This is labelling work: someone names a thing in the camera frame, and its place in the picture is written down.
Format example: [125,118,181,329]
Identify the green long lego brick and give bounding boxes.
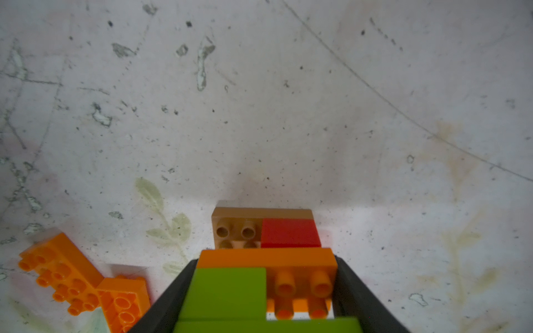
[174,317,363,333]

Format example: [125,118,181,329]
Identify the tan 2x4 lego plate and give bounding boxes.
[211,207,314,249]

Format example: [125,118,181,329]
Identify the orange 2x4 lego plate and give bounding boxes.
[197,248,338,320]

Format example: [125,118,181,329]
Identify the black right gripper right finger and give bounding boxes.
[332,256,409,333]

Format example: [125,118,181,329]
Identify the red square lego brick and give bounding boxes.
[260,219,322,248]

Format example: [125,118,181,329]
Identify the green square lego brick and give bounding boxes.
[178,268,267,321]

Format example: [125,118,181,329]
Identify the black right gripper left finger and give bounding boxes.
[129,259,198,333]

